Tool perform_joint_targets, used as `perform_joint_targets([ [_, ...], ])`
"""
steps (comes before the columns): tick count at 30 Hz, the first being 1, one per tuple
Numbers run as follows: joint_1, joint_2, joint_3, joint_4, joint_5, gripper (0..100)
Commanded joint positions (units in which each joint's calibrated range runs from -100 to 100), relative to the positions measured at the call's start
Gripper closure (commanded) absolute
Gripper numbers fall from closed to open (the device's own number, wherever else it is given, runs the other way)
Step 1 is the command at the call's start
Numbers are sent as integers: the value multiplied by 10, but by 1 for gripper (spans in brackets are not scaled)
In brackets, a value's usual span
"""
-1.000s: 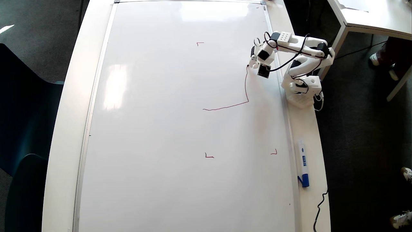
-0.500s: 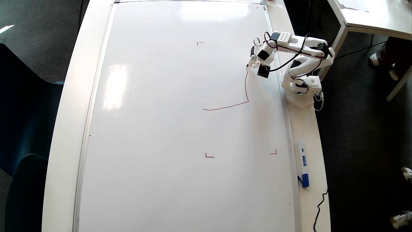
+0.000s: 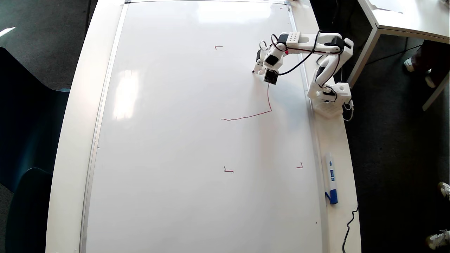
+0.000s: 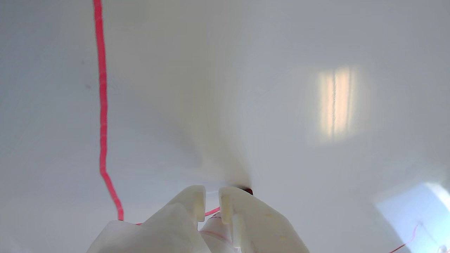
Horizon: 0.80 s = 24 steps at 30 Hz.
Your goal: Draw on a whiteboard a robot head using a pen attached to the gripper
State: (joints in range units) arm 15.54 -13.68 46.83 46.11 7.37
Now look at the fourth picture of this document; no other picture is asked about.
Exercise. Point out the red whiteboard marker pen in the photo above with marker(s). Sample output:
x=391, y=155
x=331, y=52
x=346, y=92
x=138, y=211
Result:
x=216, y=233

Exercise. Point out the white whiteboard with aluminium frame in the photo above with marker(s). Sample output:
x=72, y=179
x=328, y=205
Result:
x=246, y=88

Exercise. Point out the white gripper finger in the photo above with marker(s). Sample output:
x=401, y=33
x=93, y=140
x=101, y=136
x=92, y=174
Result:
x=165, y=232
x=260, y=232

